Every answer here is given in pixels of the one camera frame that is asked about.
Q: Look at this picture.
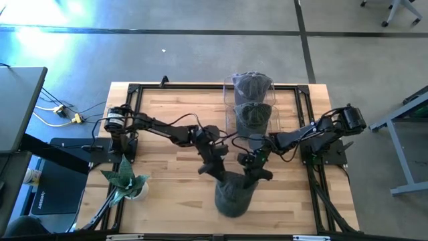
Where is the black aluminium table frame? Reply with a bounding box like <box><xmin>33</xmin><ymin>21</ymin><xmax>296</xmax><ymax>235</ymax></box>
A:
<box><xmin>82</xmin><ymin>82</ymin><xmax>360</xmax><ymax>235</ymax></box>

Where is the dark grey desk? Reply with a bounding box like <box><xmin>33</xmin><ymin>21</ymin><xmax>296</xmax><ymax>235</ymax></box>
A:
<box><xmin>0</xmin><ymin>66</ymin><xmax>48</xmax><ymax>155</ymax></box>

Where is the black mat with white print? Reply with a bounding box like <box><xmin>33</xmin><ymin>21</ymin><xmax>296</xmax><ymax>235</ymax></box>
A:
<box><xmin>29</xmin><ymin>160</ymin><xmax>88</xmax><ymax>216</ymax></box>

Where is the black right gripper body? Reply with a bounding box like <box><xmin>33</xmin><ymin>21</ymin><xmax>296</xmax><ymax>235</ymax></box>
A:
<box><xmin>237</xmin><ymin>149</ymin><xmax>274</xmax><ymax>180</ymax></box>

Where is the grey office chair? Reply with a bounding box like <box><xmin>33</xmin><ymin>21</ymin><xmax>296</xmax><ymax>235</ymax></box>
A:
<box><xmin>360</xmin><ymin>0</ymin><xmax>423</xmax><ymax>28</ymax></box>

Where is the grey knitted beanie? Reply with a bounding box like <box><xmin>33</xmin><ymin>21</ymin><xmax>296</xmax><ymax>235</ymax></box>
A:
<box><xmin>231</xmin><ymin>71</ymin><xmax>274</xmax><ymax>106</ymax></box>

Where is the clear plastic bin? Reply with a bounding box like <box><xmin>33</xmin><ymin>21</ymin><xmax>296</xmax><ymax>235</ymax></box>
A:
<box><xmin>225</xmin><ymin>104</ymin><xmax>282</xmax><ymax>143</ymax></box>
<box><xmin>223</xmin><ymin>74</ymin><xmax>277</xmax><ymax>108</ymax></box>

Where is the grey metal table frame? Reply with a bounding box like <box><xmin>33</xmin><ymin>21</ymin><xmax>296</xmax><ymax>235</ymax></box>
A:
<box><xmin>368</xmin><ymin>85</ymin><xmax>428</xmax><ymax>197</ymax></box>

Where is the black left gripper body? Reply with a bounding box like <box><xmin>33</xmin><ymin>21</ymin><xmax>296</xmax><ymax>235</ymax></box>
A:
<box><xmin>197</xmin><ymin>143</ymin><xmax>229</xmax><ymax>175</ymax></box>

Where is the white cup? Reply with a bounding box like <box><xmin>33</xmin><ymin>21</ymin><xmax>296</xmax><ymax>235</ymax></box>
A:
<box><xmin>22</xmin><ymin>167</ymin><xmax>43</xmax><ymax>185</ymax></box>

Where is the green plant in white pot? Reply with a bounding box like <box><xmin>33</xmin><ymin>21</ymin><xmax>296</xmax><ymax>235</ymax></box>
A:
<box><xmin>100</xmin><ymin>154</ymin><xmax>150</xmax><ymax>202</ymax></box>

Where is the yellow power cable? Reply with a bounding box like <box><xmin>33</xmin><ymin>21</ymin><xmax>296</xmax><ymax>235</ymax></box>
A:
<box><xmin>32</xmin><ymin>104</ymin><xmax>84</xmax><ymax>129</ymax></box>

